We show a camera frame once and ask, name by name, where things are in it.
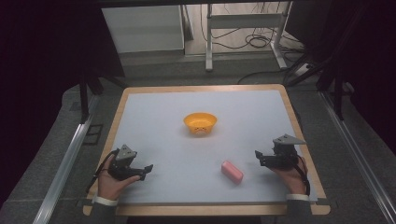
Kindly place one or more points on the white table mat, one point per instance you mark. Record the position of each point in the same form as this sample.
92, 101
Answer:
199, 149

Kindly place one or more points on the aluminium rail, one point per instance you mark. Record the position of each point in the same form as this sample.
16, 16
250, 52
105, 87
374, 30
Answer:
358, 149
63, 168

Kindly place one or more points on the white metal desk frame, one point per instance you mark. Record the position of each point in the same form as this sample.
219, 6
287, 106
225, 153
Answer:
243, 21

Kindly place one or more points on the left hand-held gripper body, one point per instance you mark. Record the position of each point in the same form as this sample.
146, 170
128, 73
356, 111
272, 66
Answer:
122, 161

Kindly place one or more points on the pink soap bar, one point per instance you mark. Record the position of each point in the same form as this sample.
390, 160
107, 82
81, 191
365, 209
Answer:
232, 171

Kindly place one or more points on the person's right hand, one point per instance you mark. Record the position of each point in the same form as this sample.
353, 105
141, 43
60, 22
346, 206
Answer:
292, 180

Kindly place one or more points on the wooden table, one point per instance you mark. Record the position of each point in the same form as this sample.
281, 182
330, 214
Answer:
202, 210

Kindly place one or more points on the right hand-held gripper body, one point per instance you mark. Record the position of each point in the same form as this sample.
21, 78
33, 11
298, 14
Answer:
283, 152

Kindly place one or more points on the white cabinet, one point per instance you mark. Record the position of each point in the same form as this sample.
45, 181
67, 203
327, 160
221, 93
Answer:
146, 29

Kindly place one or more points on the white power strip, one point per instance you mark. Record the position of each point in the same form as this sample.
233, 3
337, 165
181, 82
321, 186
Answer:
302, 69

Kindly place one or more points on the dark curtain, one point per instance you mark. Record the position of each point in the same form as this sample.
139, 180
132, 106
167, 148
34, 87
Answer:
46, 77
367, 62

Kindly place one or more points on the orange plastic bowl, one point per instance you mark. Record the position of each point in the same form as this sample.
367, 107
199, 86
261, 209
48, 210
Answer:
200, 122

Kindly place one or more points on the person's left hand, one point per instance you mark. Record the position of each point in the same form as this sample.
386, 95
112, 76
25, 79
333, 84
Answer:
109, 186

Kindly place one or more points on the black metal stand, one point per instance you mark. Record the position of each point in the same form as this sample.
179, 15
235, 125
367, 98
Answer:
337, 93
84, 93

